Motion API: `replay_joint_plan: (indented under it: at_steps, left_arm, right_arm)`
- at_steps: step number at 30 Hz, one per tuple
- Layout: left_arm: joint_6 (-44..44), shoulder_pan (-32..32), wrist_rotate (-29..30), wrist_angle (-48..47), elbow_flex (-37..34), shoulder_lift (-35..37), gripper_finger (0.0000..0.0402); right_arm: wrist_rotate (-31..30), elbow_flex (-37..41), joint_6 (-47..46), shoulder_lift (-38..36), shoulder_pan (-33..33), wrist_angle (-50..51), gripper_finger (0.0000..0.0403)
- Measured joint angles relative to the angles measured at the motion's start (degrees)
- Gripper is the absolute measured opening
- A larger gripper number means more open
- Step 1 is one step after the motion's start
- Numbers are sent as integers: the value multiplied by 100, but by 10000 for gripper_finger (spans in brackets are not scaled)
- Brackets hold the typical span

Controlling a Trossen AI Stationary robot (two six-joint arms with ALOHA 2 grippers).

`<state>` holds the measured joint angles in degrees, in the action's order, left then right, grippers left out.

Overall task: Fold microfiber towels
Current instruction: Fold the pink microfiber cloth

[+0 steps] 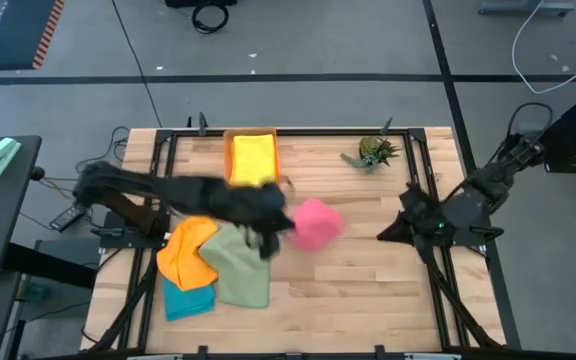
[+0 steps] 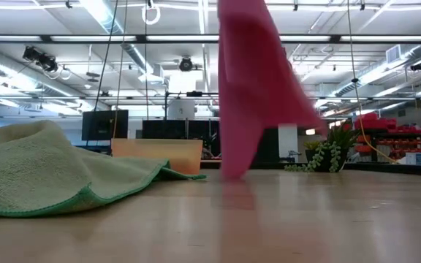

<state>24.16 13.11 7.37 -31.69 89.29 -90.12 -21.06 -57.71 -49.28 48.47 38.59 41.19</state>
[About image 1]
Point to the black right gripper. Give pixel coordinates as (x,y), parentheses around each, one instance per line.
(425,215)

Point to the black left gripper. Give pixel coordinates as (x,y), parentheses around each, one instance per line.
(268,207)

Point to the pink microfiber towel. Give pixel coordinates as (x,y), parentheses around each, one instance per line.
(318,225)

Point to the green microfiber towel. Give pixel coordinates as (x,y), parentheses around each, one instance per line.
(240,275)

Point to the yellow microfiber towel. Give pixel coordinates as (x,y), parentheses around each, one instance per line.
(253,157)

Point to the orange plastic bin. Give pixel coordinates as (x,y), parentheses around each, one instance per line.
(226,150)

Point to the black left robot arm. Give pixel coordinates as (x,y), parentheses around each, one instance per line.
(178,192)

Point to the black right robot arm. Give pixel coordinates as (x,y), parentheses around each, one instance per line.
(488,185)

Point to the orange microfiber towel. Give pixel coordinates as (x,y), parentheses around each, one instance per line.
(183,260)

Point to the teal microfiber towel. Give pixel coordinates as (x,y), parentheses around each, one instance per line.
(188,302)

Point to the small potted succulent plant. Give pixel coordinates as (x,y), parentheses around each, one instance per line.
(370,150)

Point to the black power adapter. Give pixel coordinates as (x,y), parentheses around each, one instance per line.
(65,220)

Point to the black desk base beam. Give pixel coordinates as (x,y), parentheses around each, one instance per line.
(43,262)

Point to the grey equipment base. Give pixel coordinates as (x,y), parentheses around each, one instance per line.
(518,7)

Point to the black round knob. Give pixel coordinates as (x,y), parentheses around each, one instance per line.
(38,173)

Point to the black mat with orange edge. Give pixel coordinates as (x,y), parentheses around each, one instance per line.
(13,35)

